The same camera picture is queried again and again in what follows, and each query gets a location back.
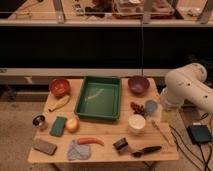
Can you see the yellow red apple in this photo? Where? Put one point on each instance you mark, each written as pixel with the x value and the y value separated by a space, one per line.
pixel 72 125

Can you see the yellow banana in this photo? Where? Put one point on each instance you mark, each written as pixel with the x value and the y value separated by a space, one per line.
pixel 60 103

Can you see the dark red grapes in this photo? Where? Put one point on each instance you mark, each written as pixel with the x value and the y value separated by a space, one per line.
pixel 138 109

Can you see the green sponge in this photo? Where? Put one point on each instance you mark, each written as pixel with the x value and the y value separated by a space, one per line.
pixel 58 126

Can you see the small black brush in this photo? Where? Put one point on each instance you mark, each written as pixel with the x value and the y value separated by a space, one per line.
pixel 122 146

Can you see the grey rectangular block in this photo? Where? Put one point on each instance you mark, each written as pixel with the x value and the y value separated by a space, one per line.
pixel 44 146

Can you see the green plastic tray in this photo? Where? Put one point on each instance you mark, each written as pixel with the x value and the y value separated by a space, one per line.
pixel 99 98

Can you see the white cup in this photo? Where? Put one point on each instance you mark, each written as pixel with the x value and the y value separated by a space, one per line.
pixel 136 123

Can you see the red bowl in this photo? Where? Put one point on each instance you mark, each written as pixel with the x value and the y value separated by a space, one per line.
pixel 59 87

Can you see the grey blue cloth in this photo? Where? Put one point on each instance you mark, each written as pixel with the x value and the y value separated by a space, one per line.
pixel 78 152

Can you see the purple bowl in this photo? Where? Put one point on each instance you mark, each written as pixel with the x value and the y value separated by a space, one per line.
pixel 138 84

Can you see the wooden table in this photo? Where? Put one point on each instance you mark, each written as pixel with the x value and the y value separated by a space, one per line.
pixel 108 132

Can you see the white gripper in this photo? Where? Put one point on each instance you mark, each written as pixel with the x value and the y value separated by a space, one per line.
pixel 169 112

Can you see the small metal cup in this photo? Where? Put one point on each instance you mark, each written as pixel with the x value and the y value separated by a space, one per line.
pixel 40 122

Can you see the metal fork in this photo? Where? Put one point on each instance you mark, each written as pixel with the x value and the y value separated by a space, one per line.
pixel 161 132

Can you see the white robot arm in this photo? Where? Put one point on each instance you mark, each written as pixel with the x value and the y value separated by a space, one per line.
pixel 185 83

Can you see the black handled spatula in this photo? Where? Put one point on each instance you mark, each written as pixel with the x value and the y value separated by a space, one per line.
pixel 145 150

